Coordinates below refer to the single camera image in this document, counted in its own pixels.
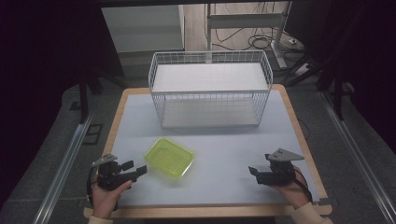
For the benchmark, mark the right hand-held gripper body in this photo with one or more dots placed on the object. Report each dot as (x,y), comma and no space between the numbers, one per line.
(278,170)

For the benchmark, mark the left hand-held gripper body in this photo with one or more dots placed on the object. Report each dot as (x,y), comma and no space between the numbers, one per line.
(109,176)

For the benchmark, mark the green plastic tray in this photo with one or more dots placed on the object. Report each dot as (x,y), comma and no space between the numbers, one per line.
(170,157)

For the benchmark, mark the person's left hand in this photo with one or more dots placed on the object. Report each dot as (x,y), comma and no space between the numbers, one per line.
(105,199)

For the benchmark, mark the person's right hand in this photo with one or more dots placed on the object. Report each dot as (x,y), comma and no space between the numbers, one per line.
(292,190)

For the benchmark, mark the black floor plate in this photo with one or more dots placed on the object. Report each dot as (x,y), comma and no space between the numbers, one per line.
(92,133)

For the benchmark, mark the black stand leg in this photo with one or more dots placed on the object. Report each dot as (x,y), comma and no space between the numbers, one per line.
(83,99)
(337,96)

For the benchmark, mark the white power strip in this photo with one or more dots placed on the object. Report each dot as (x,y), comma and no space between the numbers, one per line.
(302,69)

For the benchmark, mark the grey cabinet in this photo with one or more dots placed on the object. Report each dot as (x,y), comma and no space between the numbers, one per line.
(146,28)

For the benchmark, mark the aluminium rail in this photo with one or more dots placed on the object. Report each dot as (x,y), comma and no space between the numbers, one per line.
(62,171)
(361,158)

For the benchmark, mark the white metal desk frame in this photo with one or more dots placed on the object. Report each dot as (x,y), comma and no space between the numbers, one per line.
(249,28)

